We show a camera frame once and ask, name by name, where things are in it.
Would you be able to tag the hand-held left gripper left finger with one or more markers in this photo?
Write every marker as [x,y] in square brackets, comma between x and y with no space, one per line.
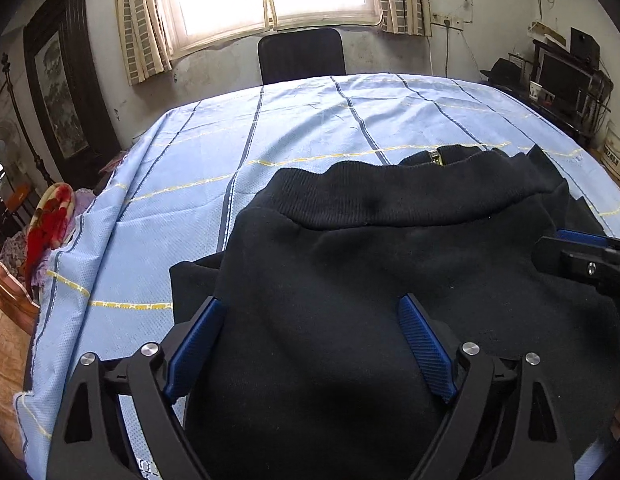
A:
[194,347]

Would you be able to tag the black speaker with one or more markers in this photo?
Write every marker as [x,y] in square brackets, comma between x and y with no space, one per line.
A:
[585,46]

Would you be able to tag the black hoodie with yellow lining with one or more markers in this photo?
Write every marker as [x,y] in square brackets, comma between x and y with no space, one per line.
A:
[340,260]

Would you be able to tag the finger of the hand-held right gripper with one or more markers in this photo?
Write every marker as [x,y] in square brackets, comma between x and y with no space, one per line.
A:
[575,262]
[582,236]

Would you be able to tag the red floral blanket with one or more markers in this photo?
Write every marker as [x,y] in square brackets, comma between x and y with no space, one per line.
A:
[44,225]

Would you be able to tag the wall power socket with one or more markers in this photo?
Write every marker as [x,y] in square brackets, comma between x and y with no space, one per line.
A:
[447,21]

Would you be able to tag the white plastic bucket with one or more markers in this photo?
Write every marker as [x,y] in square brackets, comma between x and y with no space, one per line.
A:
[617,152]

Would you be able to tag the dark framed wall picture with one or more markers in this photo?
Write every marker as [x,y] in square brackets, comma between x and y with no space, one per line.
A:
[59,90]

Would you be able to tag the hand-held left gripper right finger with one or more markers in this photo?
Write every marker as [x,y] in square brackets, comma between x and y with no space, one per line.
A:
[426,347]

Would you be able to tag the black monitor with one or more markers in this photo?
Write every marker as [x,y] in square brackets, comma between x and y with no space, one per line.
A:
[564,79]

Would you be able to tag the black bag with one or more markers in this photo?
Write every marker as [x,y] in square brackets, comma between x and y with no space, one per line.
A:
[505,72]

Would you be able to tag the light blue striped bedsheet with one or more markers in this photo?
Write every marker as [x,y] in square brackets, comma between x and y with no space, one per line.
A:
[290,125]

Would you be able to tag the wooden strip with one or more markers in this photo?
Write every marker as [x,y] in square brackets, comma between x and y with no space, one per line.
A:
[547,32]

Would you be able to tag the wooden furniture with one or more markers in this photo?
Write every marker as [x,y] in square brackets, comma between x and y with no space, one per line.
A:
[9,295]

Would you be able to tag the black chair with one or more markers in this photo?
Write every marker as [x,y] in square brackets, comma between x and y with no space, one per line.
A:
[301,55]

